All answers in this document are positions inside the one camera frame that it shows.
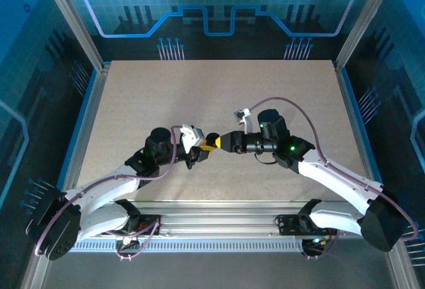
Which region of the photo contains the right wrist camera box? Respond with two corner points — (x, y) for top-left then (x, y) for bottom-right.
(233, 107), (256, 134)

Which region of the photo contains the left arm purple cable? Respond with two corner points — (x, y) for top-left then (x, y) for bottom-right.
(35, 124), (185, 262)

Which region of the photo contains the small wiring connector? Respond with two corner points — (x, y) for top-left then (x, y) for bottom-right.
(120, 234), (139, 247)
(305, 235), (329, 247)

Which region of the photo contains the aluminium corner post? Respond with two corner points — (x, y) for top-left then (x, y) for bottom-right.
(333, 0), (401, 70)
(36, 0), (110, 72)

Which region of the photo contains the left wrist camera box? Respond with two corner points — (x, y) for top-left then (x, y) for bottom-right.
(179, 124), (205, 153)

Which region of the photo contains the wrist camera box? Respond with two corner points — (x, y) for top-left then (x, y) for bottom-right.
(179, 124), (205, 153)
(233, 107), (256, 134)

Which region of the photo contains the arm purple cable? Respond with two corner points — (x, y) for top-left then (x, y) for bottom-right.
(248, 97), (418, 260)
(35, 124), (185, 262)

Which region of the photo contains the aluminium side rail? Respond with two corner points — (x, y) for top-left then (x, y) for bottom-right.
(333, 61), (389, 212)
(54, 62), (112, 212)

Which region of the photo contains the aluminium crossbeam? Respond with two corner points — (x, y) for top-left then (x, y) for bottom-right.
(66, 200), (398, 240)

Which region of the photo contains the aluminium framed clear panel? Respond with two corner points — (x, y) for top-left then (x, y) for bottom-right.
(19, 229), (421, 289)

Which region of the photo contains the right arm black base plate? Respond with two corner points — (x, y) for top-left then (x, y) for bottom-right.
(277, 214), (336, 237)

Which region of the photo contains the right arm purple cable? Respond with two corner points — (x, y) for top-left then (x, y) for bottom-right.
(248, 97), (418, 260)

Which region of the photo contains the slotted grey cable duct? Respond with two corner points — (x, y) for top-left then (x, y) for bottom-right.
(71, 239), (305, 254)

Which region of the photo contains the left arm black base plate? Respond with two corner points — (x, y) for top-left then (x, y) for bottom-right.
(127, 214), (163, 237)

